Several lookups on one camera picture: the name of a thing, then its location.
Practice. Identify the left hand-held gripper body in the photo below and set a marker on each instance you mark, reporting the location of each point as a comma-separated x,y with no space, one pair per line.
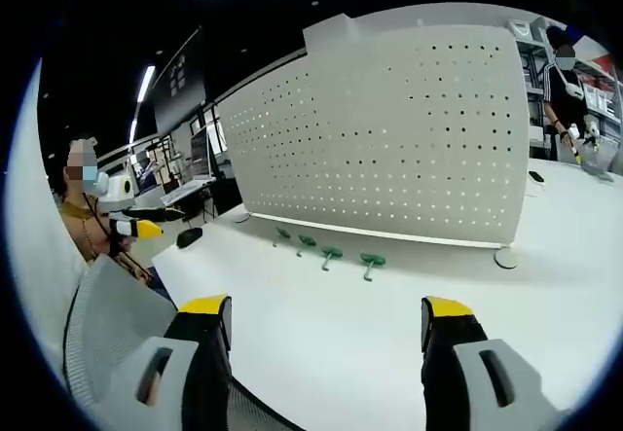
116,195

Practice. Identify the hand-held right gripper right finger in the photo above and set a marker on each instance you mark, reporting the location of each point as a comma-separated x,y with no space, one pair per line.
467,377

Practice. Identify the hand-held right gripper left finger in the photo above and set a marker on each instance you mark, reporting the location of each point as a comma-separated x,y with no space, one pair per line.
170,377

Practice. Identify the green hook assembly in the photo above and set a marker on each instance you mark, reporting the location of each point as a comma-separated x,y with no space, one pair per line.
332,253
282,232
373,259
307,240

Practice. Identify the white perforated mounting plate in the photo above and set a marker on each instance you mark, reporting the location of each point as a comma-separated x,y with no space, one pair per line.
379,139

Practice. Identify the white keyboard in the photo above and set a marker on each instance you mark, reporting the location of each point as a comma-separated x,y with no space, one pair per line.
182,192

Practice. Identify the small black box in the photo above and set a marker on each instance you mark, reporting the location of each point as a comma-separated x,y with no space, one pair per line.
189,237

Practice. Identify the person in yellow shirt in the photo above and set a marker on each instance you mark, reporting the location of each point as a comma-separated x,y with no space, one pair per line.
74,213

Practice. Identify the ceiling light strip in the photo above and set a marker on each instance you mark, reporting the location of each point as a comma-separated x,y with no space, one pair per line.
133,131
145,83

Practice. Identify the computer monitor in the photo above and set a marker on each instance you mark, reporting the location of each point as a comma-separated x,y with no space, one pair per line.
200,154

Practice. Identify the grey mesh office chair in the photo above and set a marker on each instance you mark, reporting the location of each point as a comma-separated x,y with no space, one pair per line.
109,304

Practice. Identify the large black hanging screen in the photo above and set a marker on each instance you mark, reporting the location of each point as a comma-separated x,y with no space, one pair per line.
177,85

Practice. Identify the clear plastic bin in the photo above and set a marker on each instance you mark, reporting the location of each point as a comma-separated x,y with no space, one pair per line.
603,158

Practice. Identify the metal storage shelf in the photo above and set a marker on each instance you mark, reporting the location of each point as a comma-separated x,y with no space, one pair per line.
530,85

